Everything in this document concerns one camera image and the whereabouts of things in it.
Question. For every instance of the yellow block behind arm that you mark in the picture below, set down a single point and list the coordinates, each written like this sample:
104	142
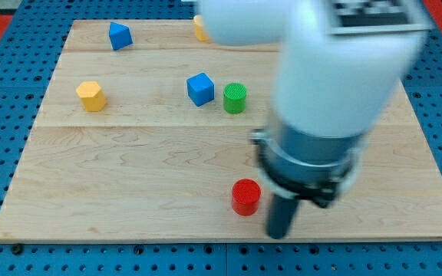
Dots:
199	29

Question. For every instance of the light wooden board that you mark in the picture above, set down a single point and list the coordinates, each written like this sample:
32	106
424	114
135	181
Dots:
152	167

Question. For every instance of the grey black end effector mount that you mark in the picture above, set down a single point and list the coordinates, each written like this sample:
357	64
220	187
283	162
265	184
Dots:
295	165

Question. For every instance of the blue triangular prism block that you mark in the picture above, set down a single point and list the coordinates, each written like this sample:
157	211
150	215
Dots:
119	35

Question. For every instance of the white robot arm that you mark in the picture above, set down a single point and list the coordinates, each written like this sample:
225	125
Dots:
339	63

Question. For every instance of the yellow hexagon block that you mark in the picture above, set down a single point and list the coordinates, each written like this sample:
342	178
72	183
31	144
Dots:
91	96

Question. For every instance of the green cylinder block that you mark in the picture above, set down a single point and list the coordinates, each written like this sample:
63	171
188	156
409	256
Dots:
234	98

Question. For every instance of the red cylinder block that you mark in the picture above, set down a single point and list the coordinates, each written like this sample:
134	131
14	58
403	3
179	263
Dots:
246	194

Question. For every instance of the blue cube block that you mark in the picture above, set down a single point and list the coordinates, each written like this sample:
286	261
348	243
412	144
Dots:
200	89

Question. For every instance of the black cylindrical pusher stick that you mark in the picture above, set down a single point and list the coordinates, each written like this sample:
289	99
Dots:
280	216

